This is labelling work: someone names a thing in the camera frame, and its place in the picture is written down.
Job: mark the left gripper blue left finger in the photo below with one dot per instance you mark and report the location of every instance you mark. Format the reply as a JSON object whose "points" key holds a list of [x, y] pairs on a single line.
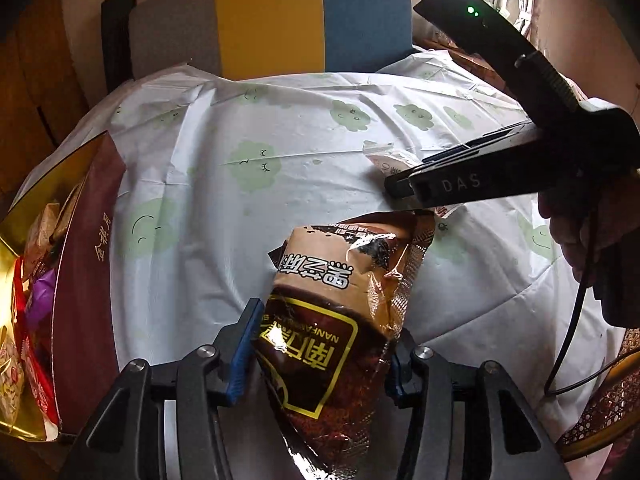
{"points": [[211, 377]]}

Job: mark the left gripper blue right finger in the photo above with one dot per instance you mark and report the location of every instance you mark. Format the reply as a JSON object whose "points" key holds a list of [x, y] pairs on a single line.
{"points": [[421, 381]]}

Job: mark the brown black sesame snack packet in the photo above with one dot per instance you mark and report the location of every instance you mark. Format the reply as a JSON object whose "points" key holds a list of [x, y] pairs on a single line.
{"points": [[338, 303]]}

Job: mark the person's right hand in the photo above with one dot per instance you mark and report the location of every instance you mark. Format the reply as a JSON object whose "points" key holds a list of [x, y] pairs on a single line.
{"points": [[598, 231]]}

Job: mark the gold maroon gift box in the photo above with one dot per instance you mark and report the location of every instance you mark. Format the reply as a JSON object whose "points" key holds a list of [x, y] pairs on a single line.
{"points": [[53, 377]]}

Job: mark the white red snack packet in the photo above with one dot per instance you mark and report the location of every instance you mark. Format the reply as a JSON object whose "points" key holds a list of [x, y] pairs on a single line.
{"points": [[391, 161]]}

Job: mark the purple snack in box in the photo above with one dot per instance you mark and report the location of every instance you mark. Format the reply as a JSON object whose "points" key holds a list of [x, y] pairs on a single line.
{"points": [[40, 303]]}

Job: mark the white green cloud tablecloth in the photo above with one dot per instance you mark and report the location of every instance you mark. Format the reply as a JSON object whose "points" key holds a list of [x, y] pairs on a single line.
{"points": [[219, 172]]}

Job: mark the grey yellow blue chair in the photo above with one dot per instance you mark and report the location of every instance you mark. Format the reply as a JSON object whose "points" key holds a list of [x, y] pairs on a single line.
{"points": [[246, 39]]}

